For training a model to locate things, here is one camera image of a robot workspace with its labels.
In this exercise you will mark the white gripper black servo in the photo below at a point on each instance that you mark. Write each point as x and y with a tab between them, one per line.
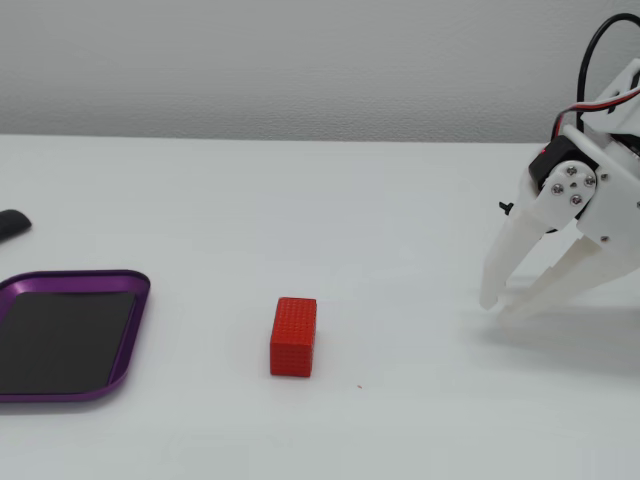
612	200

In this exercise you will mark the red textured cube block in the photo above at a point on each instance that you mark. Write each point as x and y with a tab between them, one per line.
294	340

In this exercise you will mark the purple metal tray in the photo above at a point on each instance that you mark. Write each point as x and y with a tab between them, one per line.
136	286

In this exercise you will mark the black rounded object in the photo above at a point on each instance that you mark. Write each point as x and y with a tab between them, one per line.
12	225

